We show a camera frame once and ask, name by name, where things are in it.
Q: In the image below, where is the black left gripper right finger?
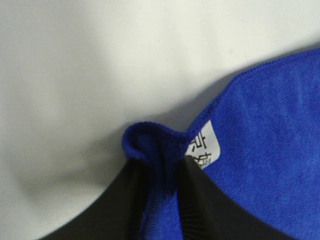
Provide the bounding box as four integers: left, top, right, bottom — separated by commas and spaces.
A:
176, 153, 320, 240

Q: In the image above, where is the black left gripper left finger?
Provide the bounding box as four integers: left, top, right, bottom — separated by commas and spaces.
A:
44, 160, 149, 240

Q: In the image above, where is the blue microfibre towel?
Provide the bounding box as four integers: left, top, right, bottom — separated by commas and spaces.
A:
122, 48, 320, 240

